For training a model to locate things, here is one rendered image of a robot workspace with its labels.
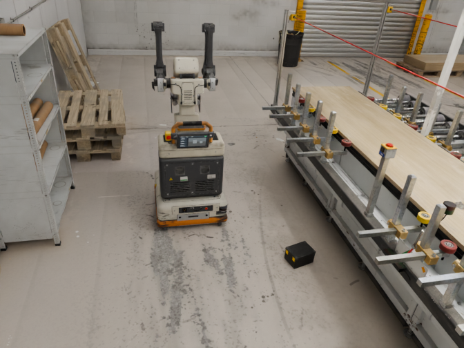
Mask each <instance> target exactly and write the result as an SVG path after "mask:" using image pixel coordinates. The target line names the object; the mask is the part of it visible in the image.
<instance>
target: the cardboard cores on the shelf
mask: <svg viewBox="0 0 464 348"><path fill-rule="evenodd" d="M21 107H22V105H21ZM30 109H31V113H32V119H33V122H34V125H35V131H36V134H37V133H38V132H39V129H40V128H41V127H42V125H43V123H44V122H45V120H46V118H47V117H48V115H49V114H50V112H51V110H52V109H53V104H52V103H51V102H50V101H46V102H45V103H43V101H42V100H41V99H40V98H35V99H34V100H33V101H32V103H31V104H30ZM22 110H23V107H22ZM23 116H24V112H23ZM24 119H25V116H24ZM25 122H26V119H25ZM26 127H27V124H26ZM27 131H28V127H27ZM28 136H29V133H28ZM29 139H30V136H29ZM47 146H48V143H47V141H46V140H44V141H43V144H42V146H41V148H40V153H41V158H42V159H43V156H44V153H45V151H46V148H47Z"/></svg>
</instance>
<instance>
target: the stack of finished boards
mask: <svg viewBox="0 0 464 348"><path fill-rule="evenodd" d="M446 58H447V55H405V56H404V60H403V61H404V62H405V63H407V64H409V65H412V66H414V67H417V68H419V69H421V70H424V71H431V70H443V66H444V64H445V60H446ZM452 70H464V55H457V56H456V59H455V62H454V65H453V67H452Z"/></svg>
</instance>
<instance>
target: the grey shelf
mask: <svg viewBox="0 0 464 348"><path fill-rule="evenodd" d="M25 29H26V35H25V36H14V35H0V247H1V251H6V250H7V248H8V247H7V246H5V244H4V242H20V241H28V240H44V239H53V238H54V241H55V246H61V241H60V238H59V226H60V220H61V215H62V213H63V212H64V209H65V206H66V202H67V199H68V194H69V192H70V189H75V184H74V180H73V173H72V169H71V165H70V158H69V153H68V147H67V142H66V135H65V131H64V124H63V119H62V116H61V109H60V105H59V98H58V93H57V86H56V82H55V75H54V70H53V65H52V59H51V56H50V49H49V44H48V37H47V33H46V28H43V27H25ZM44 33H45V34H44ZM42 36H43V39H42ZM44 47H45V50H44ZM45 51H46V53H45ZM46 58H47V61H46ZM10 59H11V60H12V63H11V60H10ZM47 62H48V63H47ZM49 63H50V64H49ZM15 65H16V66H15ZM12 66H13V69H14V73H13V69H12ZM49 73H50V76H49ZM15 78H16V81H17V82H16V81H15ZM18 78H19V79H18ZM50 80H51V83H50ZM51 84H52V87H51ZM52 92H53V93H52ZM53 95H54V97H53ZM35 98H40V99H41V100H42V101H43V104H44V103H45V102H51V103H52V104H53V109H52V110H51V112H50V114H49V115H48V117H47V118H46V120H45V122H44V123H43V125H42V127H41V128H40V129H39V132H38V133H37V134H36V131H35V125H34V122H33V119H32V113H31V109H30V104H31V103H32V101H33V100H34V99H35ZM54 98H55V101H54ZM21 105H22V107H23V110H22V107H21ZM24 105H25V106H24ZM23 112H24V116H25V119H26V122H25V119H24V116H23ZM26 113H27V114H26ZM57 117H58V119H57ZM58 120H59V123H58ZM26 124H27V127H28V130H27V127H26ZM59 127H60V130H59ZM60 131H61V134H60ZM28 133H29V136H30V139H29V136H28ZM61 139H62V140H61ZM44 140H46V141H47V143H48V146H47V148H46V151H45V153H44V156H43V159H42V158H41V153H40V148H41V146H42V144H43V142H44ZM64 153H65V155H64ZM33 155H34V156H33ZM34 157H35V159H34ZM65 157H66V159H65ZM37 158H38V159H37ZM35 162H36V165H37V168H36V165H35ZM66 164H67V166H66ZM67 167H68V170H67ZM68 175H69V176H68ZM52 236H53V237H52Z"/></svg>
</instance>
